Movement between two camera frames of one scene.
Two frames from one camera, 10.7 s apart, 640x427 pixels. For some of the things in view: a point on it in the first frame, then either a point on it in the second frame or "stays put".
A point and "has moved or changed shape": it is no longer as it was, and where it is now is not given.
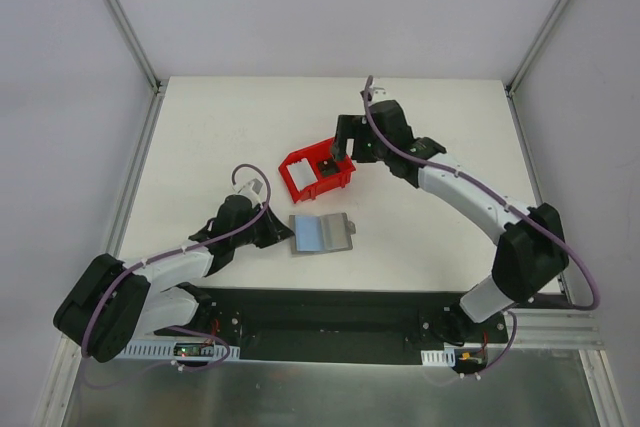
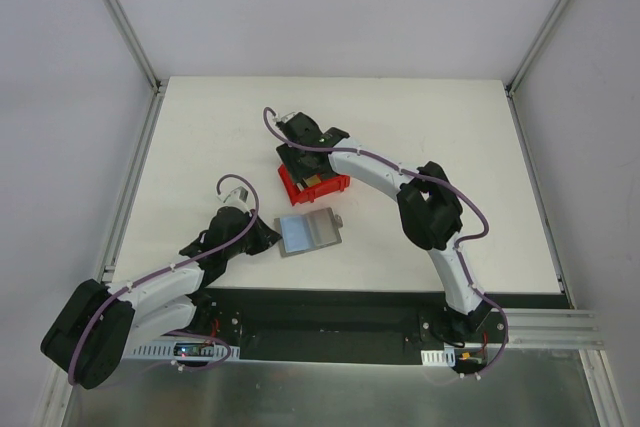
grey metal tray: [321, 233] has moved or changed shape
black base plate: [340, 325] stays put
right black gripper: [345, 132] to [304, 163]
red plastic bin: [315, 154] stays put
